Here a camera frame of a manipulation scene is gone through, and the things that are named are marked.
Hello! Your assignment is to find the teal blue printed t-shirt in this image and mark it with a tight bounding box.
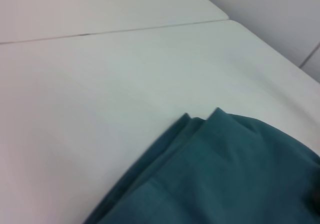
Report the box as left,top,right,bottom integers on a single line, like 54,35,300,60
83,106,320,224

